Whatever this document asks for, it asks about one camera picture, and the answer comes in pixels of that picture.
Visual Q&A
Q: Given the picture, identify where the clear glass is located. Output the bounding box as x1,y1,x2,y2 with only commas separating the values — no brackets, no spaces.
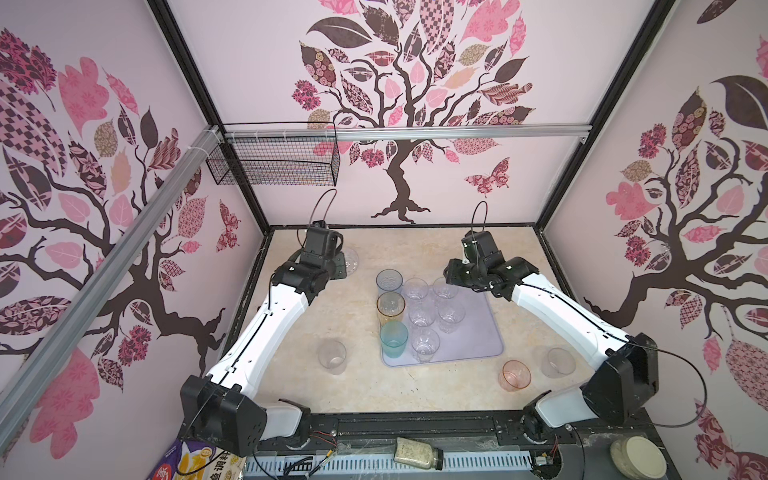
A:
342,247,360,276
431,278,459,300
407,303,435,328
435,298,466,334
410,327,441,363
402,277,430,304

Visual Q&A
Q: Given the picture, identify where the blue grey tall cup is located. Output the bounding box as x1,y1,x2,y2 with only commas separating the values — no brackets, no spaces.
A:
375,268,404,294

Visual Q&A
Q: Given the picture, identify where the yellow transparent plastic cup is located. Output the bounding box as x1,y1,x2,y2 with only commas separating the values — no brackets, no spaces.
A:
376,291,406,326

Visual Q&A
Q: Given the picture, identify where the clear cup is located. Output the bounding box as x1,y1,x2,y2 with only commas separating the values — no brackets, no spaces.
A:
541,347,576,379
317,339,347,375

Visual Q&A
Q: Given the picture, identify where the teal green plastic cup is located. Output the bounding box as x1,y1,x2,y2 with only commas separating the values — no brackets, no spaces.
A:
379,321,409,358

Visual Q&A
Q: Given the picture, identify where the pink transparent cup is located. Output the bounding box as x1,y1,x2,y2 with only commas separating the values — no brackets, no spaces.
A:
498,360,532,392

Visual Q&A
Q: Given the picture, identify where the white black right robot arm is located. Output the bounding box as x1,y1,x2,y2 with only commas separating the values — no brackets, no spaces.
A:
443,230,659,444

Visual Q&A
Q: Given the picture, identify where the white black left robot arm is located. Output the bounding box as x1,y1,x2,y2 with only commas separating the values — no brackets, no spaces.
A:
178,221,347,457

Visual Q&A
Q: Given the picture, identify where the lavender plastic tray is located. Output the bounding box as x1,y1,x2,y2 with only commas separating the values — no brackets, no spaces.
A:
381,288,504,368

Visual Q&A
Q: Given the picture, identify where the grain filled bottle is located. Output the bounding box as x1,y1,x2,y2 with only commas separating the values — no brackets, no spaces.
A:
393,437,444,471

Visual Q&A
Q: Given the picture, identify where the round white lid container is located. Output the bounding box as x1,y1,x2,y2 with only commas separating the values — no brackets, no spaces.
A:
610,436,667,480

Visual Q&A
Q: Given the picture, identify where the snack bag colourful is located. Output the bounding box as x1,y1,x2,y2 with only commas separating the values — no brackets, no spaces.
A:
147,439,247,480

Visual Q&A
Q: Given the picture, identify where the black wire basket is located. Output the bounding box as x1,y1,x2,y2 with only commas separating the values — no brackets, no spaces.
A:
206,120,341,187

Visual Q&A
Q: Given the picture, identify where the aluminium rail back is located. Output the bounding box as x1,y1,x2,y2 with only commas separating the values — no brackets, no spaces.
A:
225,124,592,142

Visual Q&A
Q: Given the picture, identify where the aluminium rail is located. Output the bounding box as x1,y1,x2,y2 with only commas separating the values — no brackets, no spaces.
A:
225,124,592,142
1,125,221,448

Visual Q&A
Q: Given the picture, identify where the aluminium rail left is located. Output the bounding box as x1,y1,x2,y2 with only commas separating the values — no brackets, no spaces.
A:
1,125,221,448

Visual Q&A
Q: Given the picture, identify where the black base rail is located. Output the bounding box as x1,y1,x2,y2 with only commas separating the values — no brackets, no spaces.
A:
179,406,661,454

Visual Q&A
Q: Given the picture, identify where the white vented cable duct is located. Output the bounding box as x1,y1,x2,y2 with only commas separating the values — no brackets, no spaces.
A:
240,451,533,479

